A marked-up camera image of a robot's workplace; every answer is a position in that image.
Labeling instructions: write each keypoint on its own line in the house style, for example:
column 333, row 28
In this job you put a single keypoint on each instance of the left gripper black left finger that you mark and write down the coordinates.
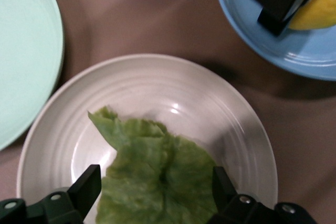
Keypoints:
column 86, row 190

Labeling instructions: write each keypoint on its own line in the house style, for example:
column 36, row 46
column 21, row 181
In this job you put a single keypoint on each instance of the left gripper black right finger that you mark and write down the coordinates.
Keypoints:
column 221, row 190

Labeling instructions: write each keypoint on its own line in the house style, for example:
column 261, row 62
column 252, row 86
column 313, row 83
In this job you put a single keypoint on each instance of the yellow lemon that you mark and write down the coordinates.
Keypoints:
column 320, row 11

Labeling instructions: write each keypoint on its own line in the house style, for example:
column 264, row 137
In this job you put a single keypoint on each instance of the green lettuce leaf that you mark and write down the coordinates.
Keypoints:
column 157, row 176

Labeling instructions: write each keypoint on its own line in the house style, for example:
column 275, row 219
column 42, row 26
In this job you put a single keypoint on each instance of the blue plate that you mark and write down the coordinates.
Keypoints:
column 252, row 40

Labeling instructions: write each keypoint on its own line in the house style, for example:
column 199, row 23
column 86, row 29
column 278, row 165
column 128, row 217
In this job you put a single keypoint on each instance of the beige plate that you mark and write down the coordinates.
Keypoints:
column 157, row 87

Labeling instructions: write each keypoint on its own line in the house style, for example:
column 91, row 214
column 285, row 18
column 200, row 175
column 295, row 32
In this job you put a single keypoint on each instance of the mint green plate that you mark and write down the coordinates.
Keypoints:
column 26, row 51

